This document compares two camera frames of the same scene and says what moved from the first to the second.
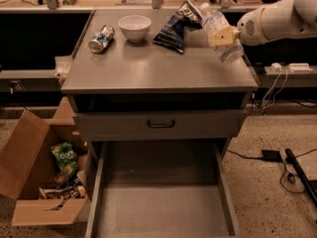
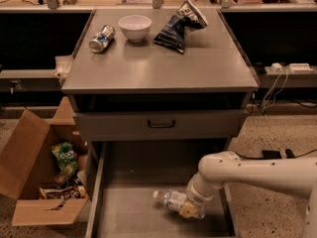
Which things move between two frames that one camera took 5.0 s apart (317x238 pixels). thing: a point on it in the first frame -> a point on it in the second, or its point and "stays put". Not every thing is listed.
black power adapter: x=271 y=156 stays put
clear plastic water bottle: x=213 y=21 -> x=175 y=198
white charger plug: x=275 y=66 stays put
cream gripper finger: x=223 y=37 -> x=188 y=210
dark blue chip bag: x=172 y=33 stays put
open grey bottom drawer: x=159 y=189 stays put
